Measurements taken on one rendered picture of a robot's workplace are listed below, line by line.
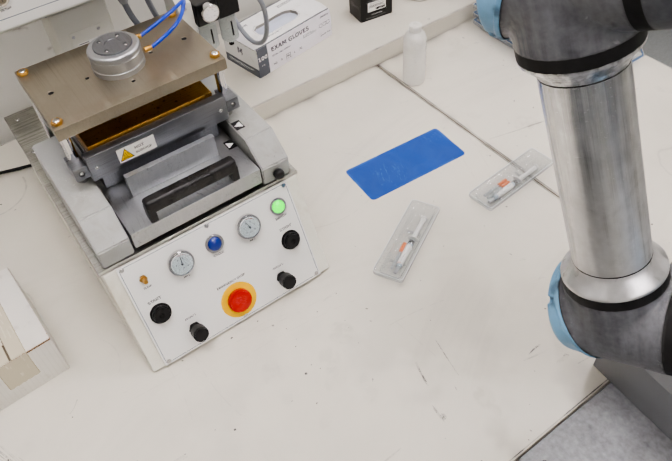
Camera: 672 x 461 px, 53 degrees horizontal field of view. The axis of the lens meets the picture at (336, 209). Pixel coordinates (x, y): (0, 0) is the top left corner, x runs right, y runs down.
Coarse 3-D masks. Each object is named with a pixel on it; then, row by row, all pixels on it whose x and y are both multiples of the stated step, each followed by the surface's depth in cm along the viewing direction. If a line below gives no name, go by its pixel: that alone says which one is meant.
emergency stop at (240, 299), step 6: (240, 288) 111; (234, 294) 110; (240, 294) 110; (246, 294) 111; (228, 300) 110; (234, 300) 110; (240, 300) 110; (246, 300) 111; (234, 306) 110; (240, 306) 111; (246, 306) 111
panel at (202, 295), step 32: (288, 192) 111; (224, 224) 107; (288, 224) 113; (160, 256) 103; (224, 256) 108; (256, 256) 111; (288, 256) 114; (128, 288) 101; (160, 288) 104; (192, 288) 107; (224, 288) 110; (256, 288) 112; (192, 320) 108; (224, 320) 111; (160, 352) 106
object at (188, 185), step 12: (228, 156) 102; (204, 168) 101; (216, 168) 101; (228, 168) 102; (180, 180) 99; (192, 180) 99; (204, 180) 100; (216, 180) 102; (156, 192) 98; (168, 192) 98; (180, 192) 99; (192, 192) 100; (144, 204) 97; (156, 204) 97; (168, 204) 99; (156, 216) 99
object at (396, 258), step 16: (416, 208) 125; (432, 208) 125; (400, 224) 123; (416, 224) 123; (400, 240) 120; (416, 240) 120; (384, 256) 118; (400, 256) 118; (384, 272) 116; (400, 272) 115
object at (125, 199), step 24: (192, 144) 105; (216, 144) 111; (144, 168) 102; (168, 168) 104; (192, 168) 107; (240, 168) 106; (120, 192) 104; (144, 192) 104; (216, 192) 103; (240, 192) 106; (120, 216) 101; (144, 216) 100; (168, 216) 100; (192, 216) 103; (144, 240) 100
